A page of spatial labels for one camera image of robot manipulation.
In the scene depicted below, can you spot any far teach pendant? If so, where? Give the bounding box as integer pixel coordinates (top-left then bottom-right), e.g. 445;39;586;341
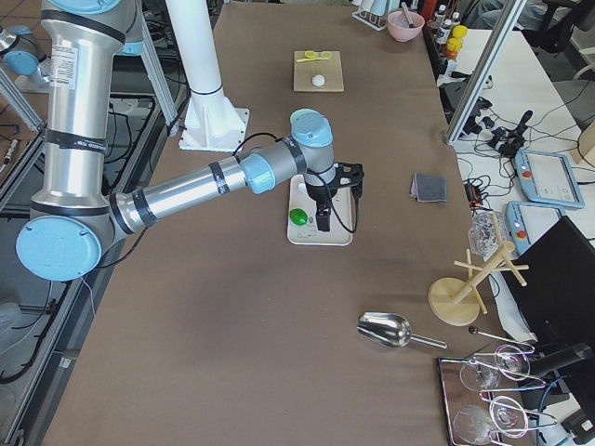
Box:
514;150;585;209

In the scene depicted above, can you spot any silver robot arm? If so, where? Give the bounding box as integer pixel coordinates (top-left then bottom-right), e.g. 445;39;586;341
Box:
15;1;341;282
1;25;51;93

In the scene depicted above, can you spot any bamboo cutting board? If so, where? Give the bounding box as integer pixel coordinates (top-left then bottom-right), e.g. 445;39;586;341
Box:
293;50;344;93

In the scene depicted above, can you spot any metal scoop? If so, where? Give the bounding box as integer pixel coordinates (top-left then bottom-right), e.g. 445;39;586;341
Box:
357;311;448;349

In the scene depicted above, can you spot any pink bowl with ice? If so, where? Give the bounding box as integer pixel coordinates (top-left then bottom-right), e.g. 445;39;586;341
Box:
387;10;426;42

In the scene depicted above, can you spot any wine glass rack tray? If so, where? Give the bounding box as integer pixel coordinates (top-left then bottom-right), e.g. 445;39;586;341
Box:
437;344;557;445

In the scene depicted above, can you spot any cream rabbit tray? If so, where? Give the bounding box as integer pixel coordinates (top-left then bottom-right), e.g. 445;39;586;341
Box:
286;175;353;246

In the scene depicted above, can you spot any near teach pendant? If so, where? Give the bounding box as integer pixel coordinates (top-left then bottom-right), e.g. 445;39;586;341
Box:
506;201;566;255

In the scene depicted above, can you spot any green lime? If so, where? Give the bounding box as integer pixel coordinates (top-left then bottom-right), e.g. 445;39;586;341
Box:
289;208;309;227

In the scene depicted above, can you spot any teach pendant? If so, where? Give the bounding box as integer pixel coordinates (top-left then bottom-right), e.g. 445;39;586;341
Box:
514;150;585;209
506;201;566;255

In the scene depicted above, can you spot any black monitor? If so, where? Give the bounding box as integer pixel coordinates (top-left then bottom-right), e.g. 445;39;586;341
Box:
510;216;594;346

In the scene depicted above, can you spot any aluminium frame post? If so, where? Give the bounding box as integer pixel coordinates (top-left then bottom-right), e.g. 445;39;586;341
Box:
444;0;526;146

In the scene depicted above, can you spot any wooden mug tree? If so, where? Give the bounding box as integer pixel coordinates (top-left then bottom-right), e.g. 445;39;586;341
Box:
428;212;529;326

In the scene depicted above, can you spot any grey folded cloth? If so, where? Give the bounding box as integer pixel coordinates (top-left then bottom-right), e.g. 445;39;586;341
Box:
410;173;447;203

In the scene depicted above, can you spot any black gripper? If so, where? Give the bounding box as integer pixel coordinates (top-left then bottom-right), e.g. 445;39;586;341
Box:
304;171;338;231

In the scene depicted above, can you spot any yellow plastic knife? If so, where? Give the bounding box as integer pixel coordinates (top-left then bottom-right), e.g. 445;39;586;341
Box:
295;54;332;63

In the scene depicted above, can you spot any metal muddler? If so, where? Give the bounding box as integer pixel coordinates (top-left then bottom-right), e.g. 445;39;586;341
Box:
401;2;416;29

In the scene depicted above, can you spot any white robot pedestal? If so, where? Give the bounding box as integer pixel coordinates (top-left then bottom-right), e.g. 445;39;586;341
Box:
166;0;249;152

